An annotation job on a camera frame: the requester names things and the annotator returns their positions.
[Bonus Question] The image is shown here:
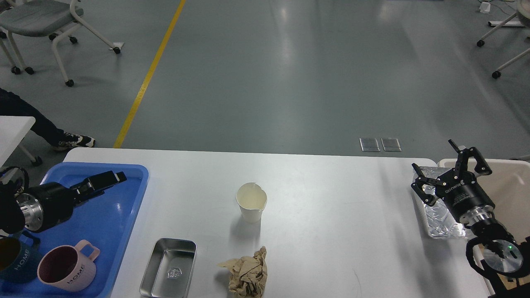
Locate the white chair base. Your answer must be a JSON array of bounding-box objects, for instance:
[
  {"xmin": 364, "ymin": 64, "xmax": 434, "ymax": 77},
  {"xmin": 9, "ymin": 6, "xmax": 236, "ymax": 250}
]
[{"xmin": 477, "ymin": 0, "xmax": 530, "ymax": 79}]

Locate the pink ribbed mug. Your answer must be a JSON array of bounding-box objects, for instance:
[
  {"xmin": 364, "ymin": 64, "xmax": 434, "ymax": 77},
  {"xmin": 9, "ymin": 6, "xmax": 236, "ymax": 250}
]
[{"xmin": 37, "ymin": 240, "xmax": 101, "ymax": 292}]

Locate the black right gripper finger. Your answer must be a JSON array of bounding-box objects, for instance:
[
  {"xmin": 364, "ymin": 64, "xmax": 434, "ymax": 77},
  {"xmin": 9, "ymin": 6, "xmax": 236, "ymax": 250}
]
[
  {"xmin": 448, "ymin": 139, "xmax": 493, "ymax": 176},
  {"xmin": 411, "ymin": 163, "xmax": 443, "ymax": 207}
]

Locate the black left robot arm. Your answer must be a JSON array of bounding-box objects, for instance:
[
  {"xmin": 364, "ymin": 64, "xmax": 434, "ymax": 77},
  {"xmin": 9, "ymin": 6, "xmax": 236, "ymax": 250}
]
[{"xmin": 1, "ymin": 167, "xmax": 127, "ymax": 234}]

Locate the beige plastic bin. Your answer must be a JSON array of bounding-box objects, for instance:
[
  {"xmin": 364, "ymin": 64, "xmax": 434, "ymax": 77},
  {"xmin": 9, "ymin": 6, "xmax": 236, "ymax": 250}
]
[{"xmin": 437, "ymin": 158, "xmax": 530, "ymax": 244}]

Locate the grey office chair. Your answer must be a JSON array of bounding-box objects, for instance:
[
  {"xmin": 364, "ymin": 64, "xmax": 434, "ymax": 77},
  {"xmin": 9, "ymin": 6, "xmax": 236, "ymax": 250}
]
[{"xmin": 0, "ymin": 0, "xmax": 122, "ymax": 87}]

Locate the stainless steel rectangular tin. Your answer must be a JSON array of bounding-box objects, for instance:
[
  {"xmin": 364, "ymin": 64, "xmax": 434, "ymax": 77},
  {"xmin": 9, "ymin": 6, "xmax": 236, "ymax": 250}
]
[{"xmin": 139, "ymin": 238, "xmax": 197, "ymax": 298}]

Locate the metal floor plate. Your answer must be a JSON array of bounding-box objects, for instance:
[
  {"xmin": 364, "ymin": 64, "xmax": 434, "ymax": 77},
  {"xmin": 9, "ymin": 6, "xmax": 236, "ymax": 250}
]
[
  {"xmin": 359, "ymin": 137, "xmax": 381, "ymax": 152},
  {"xmin": 381, "ymin": 138, "xmax": 402, "ymax": 151}
]

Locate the right metal floor plate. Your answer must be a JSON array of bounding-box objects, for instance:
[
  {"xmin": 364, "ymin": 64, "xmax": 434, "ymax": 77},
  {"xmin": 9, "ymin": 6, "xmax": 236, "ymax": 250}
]
[{"xmin": 381, "ymin": 138, "xmax": 402, "ymax": 151}]

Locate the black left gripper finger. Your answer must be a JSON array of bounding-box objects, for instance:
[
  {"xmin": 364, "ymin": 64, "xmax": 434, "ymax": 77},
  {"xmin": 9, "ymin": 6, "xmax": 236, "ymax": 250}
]
[
  {"xmin": 74, "ymin": 188, "xmax": 106, "ymax": 206},
  {"xmin": 70, "ymin": 171, "xmax": 127, "ymax": 195}
]

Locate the aluminium foil tray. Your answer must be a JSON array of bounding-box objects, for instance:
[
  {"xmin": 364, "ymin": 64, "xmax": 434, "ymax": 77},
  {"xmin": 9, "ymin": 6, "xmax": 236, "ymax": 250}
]
[{"xmin": 412, "ymin": 166, "xmax": 475, "ymax": 239}]

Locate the blue plastic tray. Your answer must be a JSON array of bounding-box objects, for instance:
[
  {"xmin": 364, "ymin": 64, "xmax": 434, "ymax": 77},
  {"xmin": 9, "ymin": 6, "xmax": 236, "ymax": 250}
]
[{"xmin": 0, "ymin": 162, "xmax": 148, "ymax": 298}]

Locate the left metal floor plate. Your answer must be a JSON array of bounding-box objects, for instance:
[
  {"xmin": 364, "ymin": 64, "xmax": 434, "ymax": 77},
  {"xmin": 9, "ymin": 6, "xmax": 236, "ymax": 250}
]
[{"xmin": 359, "ymin": 137, "xmax": 381, "ymax": 152}]

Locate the person in dark trousers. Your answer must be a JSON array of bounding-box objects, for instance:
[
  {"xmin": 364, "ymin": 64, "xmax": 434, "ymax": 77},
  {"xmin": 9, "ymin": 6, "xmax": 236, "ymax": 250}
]
[{"xmin": 0, "ymin": 89, "xmax": 95, "ymax": 151}]

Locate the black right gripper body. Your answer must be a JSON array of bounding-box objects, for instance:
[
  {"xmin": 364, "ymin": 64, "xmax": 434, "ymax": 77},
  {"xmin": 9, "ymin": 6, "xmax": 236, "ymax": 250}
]
[{"xmin": 435, "ymin": 170, "xmax": 495, "ymax": 226}]

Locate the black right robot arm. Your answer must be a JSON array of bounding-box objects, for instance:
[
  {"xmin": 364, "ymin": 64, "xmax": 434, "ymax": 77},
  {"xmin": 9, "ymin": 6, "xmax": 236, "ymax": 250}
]
[{"xmin": 411, "ymin": 139, "xmax": 529, "ymax": 298}]

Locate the white side table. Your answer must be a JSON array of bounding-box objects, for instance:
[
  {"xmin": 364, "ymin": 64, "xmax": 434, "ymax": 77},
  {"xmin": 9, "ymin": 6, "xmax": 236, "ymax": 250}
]
[{"xmin": 0, "ymin": 115, "xmax": 42, "ymax": 166}]

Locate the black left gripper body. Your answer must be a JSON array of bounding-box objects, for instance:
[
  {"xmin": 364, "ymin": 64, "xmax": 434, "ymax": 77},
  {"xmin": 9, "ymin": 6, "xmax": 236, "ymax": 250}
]
[{"xmin": 16, "ymin": 182, "xmax": 77, "ymax": 232}]

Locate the dark blue mug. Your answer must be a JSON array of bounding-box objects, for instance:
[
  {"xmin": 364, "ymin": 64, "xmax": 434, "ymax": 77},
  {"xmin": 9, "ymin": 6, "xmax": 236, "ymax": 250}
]
[{"xmin": 0, "ymin": 231, "xmax": 42, "ymax": 284}]

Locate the crumpled brown paper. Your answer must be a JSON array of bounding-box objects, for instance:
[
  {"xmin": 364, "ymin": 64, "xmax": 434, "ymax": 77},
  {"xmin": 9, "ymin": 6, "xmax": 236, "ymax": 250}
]
[{"xmin": 217, "ymin": 246, "xmax": 267, "ymax": 298}]

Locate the white paper cup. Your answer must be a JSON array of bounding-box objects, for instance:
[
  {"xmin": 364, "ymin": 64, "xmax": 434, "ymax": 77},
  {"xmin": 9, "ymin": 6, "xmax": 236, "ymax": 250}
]
[{"xmin": 236, "ymin": 182, "xmax": 267, "ymax": 224}]

